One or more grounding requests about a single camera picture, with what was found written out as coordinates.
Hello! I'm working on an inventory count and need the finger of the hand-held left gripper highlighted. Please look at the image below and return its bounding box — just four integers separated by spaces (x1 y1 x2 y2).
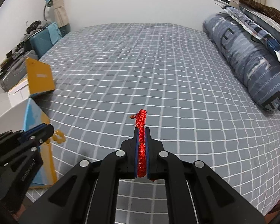
26 124 55 152
0 124 47 150

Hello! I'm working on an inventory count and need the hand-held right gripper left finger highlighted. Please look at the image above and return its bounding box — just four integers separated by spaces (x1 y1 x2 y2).
23 128 140 224

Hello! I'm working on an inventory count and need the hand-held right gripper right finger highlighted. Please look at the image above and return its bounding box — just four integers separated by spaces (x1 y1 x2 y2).
145 127 266 224

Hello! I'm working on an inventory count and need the red woven bracelet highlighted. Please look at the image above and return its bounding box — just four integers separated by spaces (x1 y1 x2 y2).
129 109 155 182

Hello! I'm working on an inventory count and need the yellow bead bracelet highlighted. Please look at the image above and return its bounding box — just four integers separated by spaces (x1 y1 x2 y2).
45 129 66 145

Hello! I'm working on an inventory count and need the white cardboard box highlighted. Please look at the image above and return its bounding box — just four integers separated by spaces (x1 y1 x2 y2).
0 57 58 189

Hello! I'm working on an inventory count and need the grey suitcase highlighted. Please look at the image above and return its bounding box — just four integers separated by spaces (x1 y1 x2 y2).
0 49 39 92

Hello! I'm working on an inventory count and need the grey checked bed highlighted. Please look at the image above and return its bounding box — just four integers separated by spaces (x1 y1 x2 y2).
26 23 280 224

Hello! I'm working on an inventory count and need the stack of books and boxes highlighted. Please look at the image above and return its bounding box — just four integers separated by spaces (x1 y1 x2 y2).
0 40 32 69

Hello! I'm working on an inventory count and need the teal suitcase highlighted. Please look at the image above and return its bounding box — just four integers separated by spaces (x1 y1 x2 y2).
29 22 66 60

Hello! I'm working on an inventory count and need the pile of dark clothes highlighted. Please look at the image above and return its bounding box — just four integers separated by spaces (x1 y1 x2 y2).
26 20 53 35

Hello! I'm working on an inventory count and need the blue desk lamp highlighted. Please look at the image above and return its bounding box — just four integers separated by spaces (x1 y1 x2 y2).
43 0 55 21

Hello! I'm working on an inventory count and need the blue white patterned pillow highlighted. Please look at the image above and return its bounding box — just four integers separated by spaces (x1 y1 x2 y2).
216 2 280 69

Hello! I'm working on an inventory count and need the dark blue pillow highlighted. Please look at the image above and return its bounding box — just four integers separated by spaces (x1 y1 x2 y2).
239 5 280 49

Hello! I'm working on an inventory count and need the brown fuzzy blanket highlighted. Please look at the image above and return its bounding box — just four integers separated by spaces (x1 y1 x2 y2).
238 0 280 32

